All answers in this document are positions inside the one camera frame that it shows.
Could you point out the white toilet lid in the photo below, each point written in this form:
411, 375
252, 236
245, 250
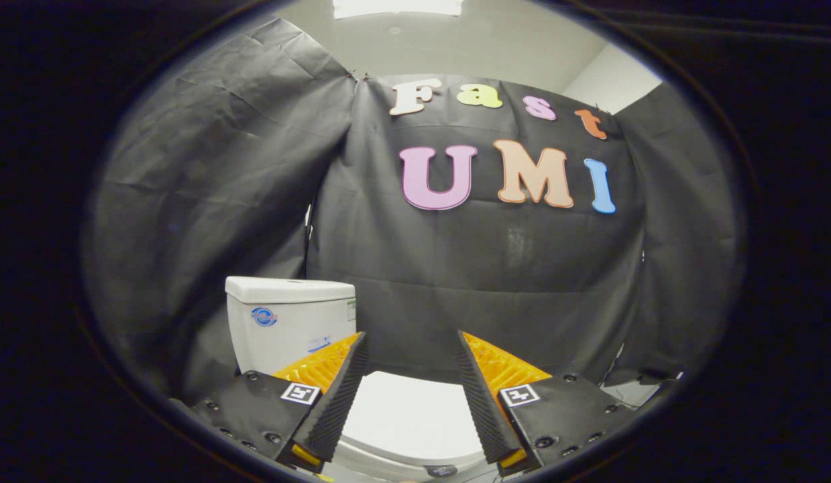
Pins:
408, 416

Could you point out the white toilet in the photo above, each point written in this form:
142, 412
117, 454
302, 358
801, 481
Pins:
281, 322

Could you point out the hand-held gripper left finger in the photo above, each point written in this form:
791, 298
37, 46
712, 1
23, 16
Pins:
338, 402

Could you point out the black backdrop cloth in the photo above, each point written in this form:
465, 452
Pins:
522, 282

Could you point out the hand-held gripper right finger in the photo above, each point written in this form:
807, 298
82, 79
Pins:
482, 402

